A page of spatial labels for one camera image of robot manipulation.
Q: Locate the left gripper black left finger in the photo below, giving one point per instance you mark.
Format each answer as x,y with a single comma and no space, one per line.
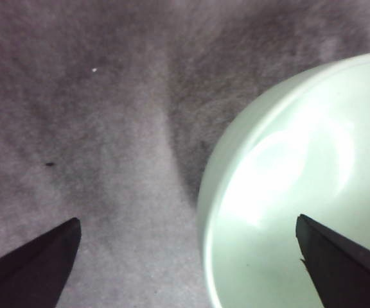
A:
27,276

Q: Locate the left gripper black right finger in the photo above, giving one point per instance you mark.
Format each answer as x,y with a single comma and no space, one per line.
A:
345,276

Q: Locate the green ribbed bowl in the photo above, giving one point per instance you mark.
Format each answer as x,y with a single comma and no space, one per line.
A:
268,192

